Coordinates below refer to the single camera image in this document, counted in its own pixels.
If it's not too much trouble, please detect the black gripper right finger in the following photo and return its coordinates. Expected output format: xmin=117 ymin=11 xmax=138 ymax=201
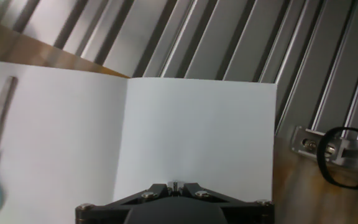
xmin=175 ymin=182 xmax=275 ymax=224

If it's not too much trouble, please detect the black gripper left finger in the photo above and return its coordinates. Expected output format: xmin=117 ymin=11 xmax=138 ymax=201
xmin=75 ymin=183 xmax=175 ymax=224

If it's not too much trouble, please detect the white paper sheet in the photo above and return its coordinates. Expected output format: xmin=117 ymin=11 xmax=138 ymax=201
xmin=0 ymin=58 xmax=278 ymax=224

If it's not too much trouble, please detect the aluminium pole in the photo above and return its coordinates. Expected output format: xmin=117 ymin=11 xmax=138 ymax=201
xmin=290 ymin=125 xmax=358 ymax=182

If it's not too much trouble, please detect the black rubber ring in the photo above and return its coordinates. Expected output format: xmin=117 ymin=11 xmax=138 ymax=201
xmin=316 ymin=126 xmax=358 ymax=190

